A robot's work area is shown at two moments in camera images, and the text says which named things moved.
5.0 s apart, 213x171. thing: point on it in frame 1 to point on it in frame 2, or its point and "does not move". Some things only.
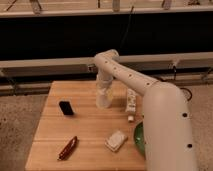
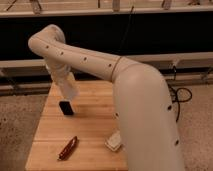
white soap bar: (115, 141) does not move
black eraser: (66, 107) does not move
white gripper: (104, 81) to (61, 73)
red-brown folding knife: (68, 149) does not move
